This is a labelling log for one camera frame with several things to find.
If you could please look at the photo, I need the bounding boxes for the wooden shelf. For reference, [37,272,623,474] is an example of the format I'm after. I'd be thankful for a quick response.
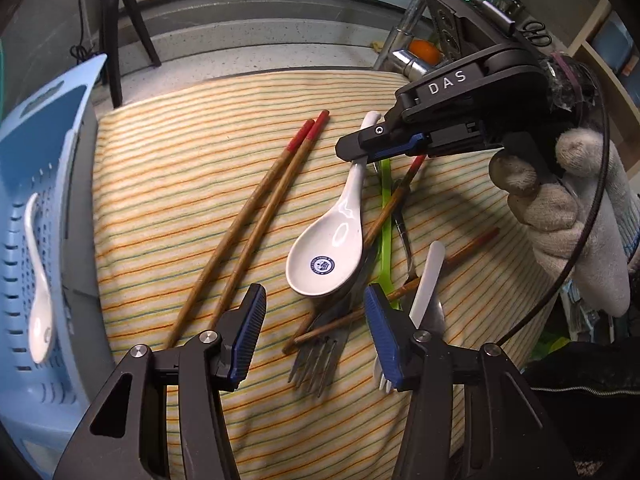
[565,0,640,181]

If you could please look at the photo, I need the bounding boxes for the red-tipped wooden chopstick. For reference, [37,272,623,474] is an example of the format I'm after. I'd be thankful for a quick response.
[205,110,331,333]
[164,119,316,350]
[292,226,501,346]
[281,154,427,356]

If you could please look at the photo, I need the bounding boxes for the blue plastic basket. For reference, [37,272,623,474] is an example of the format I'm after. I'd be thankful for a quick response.
[0,53,118,476]

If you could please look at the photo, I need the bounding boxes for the white plastic spork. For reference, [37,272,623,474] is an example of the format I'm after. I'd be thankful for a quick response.
[372,240,447,395]

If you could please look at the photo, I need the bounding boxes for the thin black cable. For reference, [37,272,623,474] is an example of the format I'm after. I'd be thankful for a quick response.
[70,0,98,62]

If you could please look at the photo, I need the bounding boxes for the green plastic utensil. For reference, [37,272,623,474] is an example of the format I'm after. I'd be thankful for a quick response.
[377,157,403,311]

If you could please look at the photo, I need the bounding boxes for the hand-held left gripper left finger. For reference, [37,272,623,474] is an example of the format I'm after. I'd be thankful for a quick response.
[52,283,268,480]

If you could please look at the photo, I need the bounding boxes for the metal fork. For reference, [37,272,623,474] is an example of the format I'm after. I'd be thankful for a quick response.
[288,245,381,399]

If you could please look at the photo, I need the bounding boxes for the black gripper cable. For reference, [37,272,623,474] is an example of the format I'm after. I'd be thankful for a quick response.
[495,67,611,348]

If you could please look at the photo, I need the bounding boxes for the white ceramic spoon blue emblem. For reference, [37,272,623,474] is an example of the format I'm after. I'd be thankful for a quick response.
[286,111,383,297]

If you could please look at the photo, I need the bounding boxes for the orange fruit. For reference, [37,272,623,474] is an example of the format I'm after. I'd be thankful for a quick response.
[407,40,443,63]

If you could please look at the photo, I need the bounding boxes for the plain white ceramic spoon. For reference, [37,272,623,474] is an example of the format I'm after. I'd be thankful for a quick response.
[23,192,57,365]

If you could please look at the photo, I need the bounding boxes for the black tripod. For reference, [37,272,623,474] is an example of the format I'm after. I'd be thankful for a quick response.
[97,0,163,108]

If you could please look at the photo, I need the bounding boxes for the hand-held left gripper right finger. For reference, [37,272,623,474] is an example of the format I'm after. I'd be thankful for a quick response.
[363,283,581,480]

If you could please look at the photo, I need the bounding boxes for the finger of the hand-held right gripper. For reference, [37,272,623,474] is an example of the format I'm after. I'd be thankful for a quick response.
[335,125,431,164]

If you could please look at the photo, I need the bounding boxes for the dark cloth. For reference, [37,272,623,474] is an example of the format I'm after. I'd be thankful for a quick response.
[522,350,640,480]

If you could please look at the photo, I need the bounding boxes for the person's right hand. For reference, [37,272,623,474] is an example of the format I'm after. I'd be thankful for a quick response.
[490,127,640,318]

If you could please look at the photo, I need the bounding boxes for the striped yellow cloth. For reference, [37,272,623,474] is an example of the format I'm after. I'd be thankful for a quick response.
[92,71,558,480]

